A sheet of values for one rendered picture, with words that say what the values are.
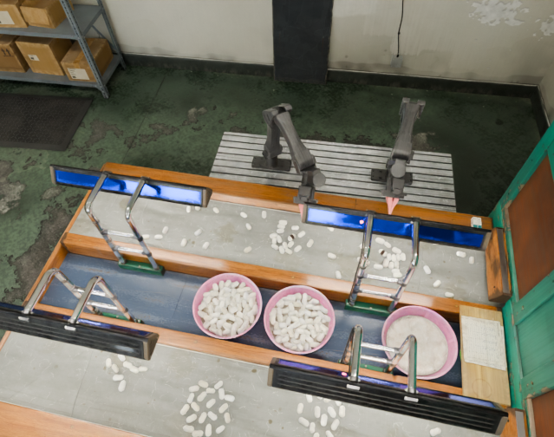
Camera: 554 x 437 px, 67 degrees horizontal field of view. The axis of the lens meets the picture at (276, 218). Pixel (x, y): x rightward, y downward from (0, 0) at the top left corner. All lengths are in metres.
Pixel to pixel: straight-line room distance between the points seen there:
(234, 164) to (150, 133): 1.39
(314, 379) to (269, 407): 0.39
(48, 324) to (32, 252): 1.68
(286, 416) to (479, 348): 0.72
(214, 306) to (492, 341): 1.03
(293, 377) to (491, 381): 0.75
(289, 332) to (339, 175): 0.86
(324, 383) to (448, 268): 0.85
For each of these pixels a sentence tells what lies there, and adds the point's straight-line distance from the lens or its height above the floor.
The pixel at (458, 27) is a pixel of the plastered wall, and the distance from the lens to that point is 3.54.
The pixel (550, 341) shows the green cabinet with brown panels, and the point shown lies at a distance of 1.51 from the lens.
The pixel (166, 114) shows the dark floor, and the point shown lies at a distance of 3.58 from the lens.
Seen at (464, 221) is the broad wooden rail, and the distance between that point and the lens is 1.97.
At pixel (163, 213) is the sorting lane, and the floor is 0.74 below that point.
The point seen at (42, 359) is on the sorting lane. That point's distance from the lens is 1.84.
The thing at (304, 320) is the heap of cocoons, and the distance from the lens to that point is 1.64.
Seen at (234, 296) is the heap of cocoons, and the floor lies 0.73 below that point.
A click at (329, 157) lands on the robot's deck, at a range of 2.20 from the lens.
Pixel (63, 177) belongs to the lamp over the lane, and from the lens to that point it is 1.79.
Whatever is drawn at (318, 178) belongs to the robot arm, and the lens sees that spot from 1.67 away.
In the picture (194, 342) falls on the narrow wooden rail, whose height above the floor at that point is 0.76.
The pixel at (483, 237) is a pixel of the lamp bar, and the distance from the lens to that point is 1.53.
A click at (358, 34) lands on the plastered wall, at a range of 3.51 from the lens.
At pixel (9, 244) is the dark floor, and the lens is 3.21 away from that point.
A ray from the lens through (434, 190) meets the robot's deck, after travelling 2.16.
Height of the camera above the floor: 2.28
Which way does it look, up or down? 56 degrees down
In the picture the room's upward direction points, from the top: 3 degrees counter-clockwise
